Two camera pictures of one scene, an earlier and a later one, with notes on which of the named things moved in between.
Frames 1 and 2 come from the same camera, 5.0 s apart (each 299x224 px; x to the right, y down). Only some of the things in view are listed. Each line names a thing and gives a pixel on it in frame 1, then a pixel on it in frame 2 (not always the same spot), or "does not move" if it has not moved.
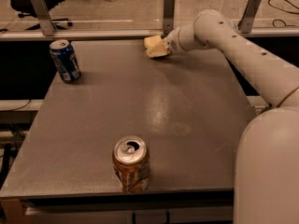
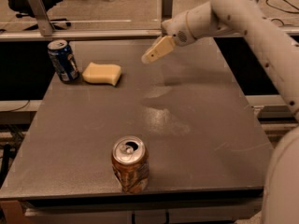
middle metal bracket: [168, 12] does not move
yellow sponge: [151, 40] → [96, 73]
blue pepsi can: [66, 63] does not move
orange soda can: [132, 163] does not move
